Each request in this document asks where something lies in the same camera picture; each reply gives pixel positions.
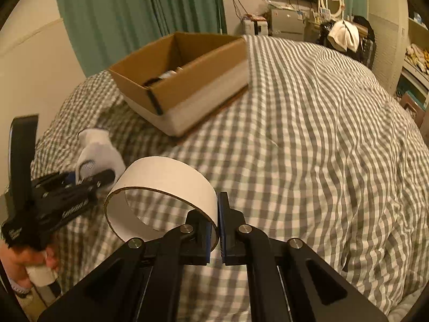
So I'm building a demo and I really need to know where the white sock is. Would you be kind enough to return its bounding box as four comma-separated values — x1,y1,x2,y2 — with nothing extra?
75,128,126,183

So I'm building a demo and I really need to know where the white tape roll ring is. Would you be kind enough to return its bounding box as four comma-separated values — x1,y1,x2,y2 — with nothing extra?
103,155,220,252

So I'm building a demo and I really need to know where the person's left hand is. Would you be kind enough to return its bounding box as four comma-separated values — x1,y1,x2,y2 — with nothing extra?
1,241,60,291

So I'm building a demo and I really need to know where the black item in box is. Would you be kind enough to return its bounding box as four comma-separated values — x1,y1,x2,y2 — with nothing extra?
142,67,182,87

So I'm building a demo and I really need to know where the open cardboard box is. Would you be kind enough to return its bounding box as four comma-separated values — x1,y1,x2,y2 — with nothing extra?
108,32,249,137

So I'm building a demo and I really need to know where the grey white checked bedspread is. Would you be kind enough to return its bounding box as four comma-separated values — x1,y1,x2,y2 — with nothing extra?
32,36,428,321

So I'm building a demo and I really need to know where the green curtain left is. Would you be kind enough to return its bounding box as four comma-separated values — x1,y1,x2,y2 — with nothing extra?
57,0,226,76

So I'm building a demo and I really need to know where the white suitcase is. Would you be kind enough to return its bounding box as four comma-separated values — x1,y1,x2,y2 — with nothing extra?
241,19,269,36

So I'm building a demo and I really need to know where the dark desk chair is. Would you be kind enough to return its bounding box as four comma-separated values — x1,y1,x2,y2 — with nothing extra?
317,16,377,70

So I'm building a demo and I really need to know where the grey mini fridge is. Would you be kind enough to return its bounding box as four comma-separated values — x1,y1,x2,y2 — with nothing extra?
270,9,305,42

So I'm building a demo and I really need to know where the white cloth on chair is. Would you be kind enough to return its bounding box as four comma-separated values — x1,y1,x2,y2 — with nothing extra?
327,20,360,52

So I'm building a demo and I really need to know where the white louvered wardrobe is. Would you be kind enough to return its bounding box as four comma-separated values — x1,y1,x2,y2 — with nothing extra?
368,0,409,95

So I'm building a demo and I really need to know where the oval white framed mirror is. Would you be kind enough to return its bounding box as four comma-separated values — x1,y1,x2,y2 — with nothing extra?
318,0,345,20

